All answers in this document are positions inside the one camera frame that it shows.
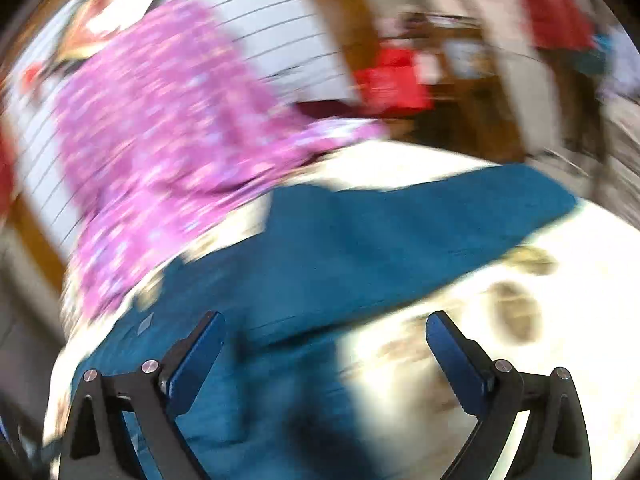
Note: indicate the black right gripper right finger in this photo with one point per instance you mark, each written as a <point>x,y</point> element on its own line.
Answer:
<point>555,442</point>

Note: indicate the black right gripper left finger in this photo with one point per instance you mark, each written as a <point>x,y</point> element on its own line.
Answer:
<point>96,443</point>

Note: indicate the teal down jacket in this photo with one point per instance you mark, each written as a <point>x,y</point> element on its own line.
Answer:
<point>273,406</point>

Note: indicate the red hanging clothes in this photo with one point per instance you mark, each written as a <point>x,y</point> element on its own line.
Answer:
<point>559,25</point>

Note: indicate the cream floral bed quilt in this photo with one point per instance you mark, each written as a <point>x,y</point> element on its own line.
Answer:
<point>569,297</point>

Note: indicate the purple floral sheet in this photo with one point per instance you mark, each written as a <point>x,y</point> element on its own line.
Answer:
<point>161,135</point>

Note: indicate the wooden shelf rack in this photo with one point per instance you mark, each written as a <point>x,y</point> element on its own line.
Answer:
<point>472,114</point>

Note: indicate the red shopping bag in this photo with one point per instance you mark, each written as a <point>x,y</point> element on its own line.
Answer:
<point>391,87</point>

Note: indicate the framed red picture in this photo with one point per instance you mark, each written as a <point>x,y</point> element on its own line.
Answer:
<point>94,24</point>

